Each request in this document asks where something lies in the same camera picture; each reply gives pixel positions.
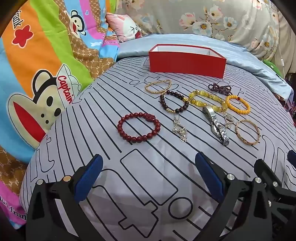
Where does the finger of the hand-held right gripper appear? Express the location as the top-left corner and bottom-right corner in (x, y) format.
(287, 150), (296, 166)
(254, 159), (292, 220)

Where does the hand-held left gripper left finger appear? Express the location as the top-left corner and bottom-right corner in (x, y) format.
(27, 153), (107, 241)

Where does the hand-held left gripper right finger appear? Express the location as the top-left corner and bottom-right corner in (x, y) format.
(195, 152), (276, 241)

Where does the silver wristwatch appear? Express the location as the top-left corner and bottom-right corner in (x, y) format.
(202, 105), (230, 146)

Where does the rose gold bangle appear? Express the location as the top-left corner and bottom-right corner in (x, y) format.
(235, 119), (260, 146)

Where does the orange bead bracelet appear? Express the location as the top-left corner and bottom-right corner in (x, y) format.
(225, 95), (251, 115)

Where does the purple small bead bracelet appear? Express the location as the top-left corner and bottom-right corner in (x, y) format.
(208, 83), (232, 95)

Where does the dark brown bead bracelet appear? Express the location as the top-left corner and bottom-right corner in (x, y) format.
(160, 90), (189, 114)

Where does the red cardboard box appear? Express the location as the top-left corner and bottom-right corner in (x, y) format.
(148, 44), (227, 79)

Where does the grey striped bedsheet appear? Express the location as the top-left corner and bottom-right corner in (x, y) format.
(20, 56), (296, 241)

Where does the green plush toy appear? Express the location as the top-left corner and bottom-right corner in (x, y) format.
(262, 59), (284, 78)

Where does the light blue quilt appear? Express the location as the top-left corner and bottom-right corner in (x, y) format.
(117, 34), (292, 100)

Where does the colourful cartoon monkey blanket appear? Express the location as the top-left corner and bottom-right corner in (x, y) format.
(0, 0), (121, 223)

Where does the pink bunny pillow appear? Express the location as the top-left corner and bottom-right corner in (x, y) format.
(106, 13), (143, 42)

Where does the grey floral blanket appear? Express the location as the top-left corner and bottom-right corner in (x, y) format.
(114, 0), (287, 63)

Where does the silver flower chain bracelet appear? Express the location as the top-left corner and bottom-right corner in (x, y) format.
(171, 115), (188, 142)

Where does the yellow amber bracelet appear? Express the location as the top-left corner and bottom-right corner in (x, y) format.
(188, 90), (228, 113)

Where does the red bead bracelet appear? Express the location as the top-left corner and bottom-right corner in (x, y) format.
(117, 112), (161, 143)

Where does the white cord with switch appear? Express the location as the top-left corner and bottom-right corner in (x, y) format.
(276, 35), (286, 70)

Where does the gold bead bracelet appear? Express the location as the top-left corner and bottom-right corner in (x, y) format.
(145, 79), (172, 94)

